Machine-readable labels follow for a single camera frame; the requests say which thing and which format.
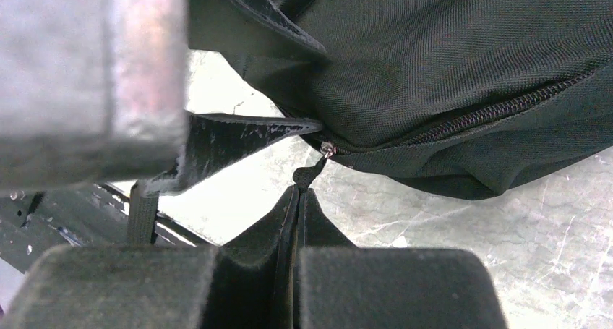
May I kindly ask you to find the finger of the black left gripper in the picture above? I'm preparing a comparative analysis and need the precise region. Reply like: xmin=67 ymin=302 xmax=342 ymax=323
xmin=139 ymin=113 xmax=324 ymax=195

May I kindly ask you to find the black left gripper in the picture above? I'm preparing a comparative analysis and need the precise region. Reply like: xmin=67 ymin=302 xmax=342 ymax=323
xmin=1 ymin=0 xmax=188 ymax=193

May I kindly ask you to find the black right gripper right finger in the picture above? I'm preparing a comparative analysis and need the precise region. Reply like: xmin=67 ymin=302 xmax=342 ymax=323
xmin=293 ymin=190 xmax=507 ymax=328

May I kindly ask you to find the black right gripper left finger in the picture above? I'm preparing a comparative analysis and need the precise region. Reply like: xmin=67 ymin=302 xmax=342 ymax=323
xmin=1 ymin=186 xmax=299 ymax=328

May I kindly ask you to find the black student backpack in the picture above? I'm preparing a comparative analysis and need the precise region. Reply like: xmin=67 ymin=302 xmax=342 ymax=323
xmin=128 ymin=0 xmax=612 ymax=243

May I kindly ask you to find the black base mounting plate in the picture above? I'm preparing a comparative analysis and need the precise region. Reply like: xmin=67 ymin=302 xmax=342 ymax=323
xmin=0 ymin=183 xmax=214 ymax=274

